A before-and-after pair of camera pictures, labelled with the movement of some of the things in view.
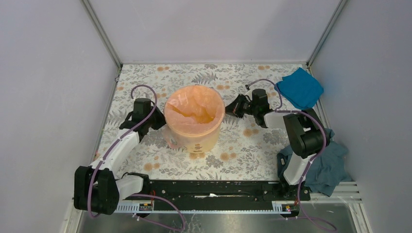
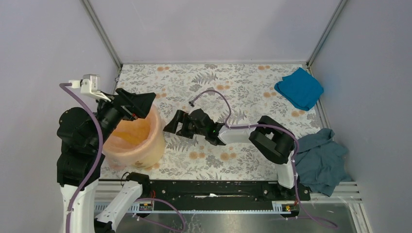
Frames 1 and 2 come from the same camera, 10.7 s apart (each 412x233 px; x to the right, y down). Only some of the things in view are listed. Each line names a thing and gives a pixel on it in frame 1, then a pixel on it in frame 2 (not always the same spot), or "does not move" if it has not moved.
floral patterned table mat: [248, 152] does not move
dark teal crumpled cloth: [326, 171] does not move
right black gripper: [234, 108] -> [184, 117]
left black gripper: [161, 120] -> [132, 105]
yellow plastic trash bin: [198, 144] -> [137, 143]
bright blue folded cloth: [300, 89] does not move
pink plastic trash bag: [193, 110] -> [137, 143]
